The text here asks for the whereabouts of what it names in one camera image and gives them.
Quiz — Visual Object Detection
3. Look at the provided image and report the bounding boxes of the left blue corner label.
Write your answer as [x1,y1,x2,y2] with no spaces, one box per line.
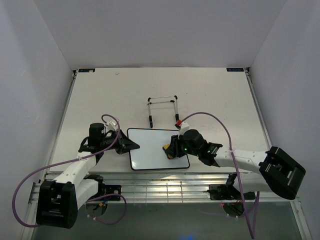
[78,68,96,73]

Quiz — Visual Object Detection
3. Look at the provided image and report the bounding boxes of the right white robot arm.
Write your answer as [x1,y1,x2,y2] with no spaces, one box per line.
[162,129,306,200]

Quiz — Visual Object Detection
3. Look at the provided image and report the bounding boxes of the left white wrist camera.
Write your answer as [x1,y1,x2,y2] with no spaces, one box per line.
[106,119,118,131]

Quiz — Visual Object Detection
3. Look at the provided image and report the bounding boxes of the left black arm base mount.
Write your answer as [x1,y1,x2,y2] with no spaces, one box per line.
[102,185,122,202]

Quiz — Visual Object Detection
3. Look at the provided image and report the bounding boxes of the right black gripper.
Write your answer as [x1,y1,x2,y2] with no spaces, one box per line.
[165,132,200,159]

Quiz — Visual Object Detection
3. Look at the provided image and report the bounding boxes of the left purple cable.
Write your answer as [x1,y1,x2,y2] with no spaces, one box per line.
[12,114,127,228]

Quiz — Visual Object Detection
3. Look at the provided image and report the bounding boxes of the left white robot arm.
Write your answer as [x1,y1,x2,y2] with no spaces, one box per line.
[36,123,140,229]

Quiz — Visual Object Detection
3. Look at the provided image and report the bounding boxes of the right blue corner label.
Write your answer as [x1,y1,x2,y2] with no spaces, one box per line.
[226,67,244,72]

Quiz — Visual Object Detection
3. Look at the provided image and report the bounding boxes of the small black-framed whiteboard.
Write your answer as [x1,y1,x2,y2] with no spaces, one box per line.
[127,128,190,171]

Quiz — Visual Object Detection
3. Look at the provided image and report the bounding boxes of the yellow bone-shaped eraser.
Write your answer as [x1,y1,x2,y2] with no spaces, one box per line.
[162,144,175,159]

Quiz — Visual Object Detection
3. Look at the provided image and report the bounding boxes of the metal wire whiteboard stand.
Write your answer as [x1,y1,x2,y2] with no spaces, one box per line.
[147,95,180,129]

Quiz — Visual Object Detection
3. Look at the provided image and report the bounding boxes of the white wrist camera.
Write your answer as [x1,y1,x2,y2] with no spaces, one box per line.
[106,119,118,131]
[175,120,190,135]

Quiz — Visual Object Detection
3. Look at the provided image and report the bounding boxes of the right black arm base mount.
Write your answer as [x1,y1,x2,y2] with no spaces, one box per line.
[207,184,242,201]

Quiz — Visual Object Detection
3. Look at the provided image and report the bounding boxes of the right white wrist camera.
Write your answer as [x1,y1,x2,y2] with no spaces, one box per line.
[175,120,190,135]

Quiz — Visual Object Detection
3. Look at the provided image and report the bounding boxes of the purple cable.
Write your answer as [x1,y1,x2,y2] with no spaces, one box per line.
[179,112,261,239]
[12,114,127,228]

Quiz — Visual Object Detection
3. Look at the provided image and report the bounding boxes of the aluminium rail frame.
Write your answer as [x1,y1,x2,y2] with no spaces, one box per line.
[28,172,301,205]

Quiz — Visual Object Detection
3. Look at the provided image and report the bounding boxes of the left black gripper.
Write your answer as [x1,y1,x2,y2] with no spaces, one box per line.
[100,128,140,155]

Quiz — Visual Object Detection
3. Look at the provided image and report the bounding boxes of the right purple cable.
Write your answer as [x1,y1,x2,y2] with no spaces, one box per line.
[179,112,261,239]

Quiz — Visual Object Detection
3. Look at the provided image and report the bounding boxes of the blue corner label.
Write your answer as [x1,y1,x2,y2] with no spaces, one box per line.
[226,67,244,72]
[78,68,96,73]

